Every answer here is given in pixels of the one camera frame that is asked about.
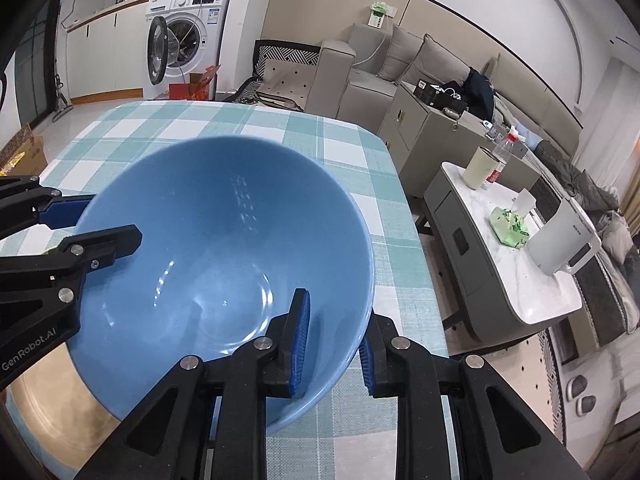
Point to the green tissue pack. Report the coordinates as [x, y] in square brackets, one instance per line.
[509, 224]

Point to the grey side cabinet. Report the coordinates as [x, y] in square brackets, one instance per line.
[420, 138]

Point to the light blue ribbed bowl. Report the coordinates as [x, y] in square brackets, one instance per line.
[231, 226]

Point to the teal checkered tablecloth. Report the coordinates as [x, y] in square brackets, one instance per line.
[348, 435]

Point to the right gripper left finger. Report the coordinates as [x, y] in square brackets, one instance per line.
[207, 419]

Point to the cardboard box with snacks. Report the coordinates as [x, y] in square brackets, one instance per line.
[23, 155]

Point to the white marble coffee table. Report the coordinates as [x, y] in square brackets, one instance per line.
[505, 297]

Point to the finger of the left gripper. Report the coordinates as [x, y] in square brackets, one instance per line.
[63, 211]
[96, 250]

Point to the red label water bottle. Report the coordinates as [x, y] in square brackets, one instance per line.
[502, 152]

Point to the white electric kettle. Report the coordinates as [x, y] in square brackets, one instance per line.
[566, 242]

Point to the white kitchen cabinets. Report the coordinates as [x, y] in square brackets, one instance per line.
[105, 58]

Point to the red cardboard box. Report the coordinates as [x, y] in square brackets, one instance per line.
[200, 87]

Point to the grey sofa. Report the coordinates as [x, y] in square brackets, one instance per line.
[356, 81]

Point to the white washing machine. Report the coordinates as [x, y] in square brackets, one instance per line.
[183, 40]

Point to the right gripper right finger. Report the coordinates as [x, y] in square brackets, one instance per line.
[457, 413]

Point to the beige plate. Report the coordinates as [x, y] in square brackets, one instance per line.
[57, 416]

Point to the cream tumbler cup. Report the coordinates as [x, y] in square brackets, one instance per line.
[481, 166]

